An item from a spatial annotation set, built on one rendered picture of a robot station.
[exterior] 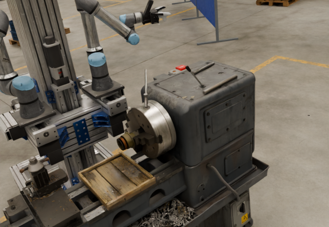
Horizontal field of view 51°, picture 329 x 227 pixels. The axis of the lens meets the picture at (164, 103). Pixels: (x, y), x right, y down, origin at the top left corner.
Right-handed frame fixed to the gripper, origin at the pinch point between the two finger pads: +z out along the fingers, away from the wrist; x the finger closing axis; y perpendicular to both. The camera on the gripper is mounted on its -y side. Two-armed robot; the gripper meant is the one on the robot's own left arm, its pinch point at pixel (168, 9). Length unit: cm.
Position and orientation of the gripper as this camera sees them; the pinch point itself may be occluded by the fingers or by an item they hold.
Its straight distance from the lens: 253.1
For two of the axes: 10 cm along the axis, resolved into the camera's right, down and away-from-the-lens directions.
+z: 9.6, -2.1, 1.8
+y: 0.8, 8.2, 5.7
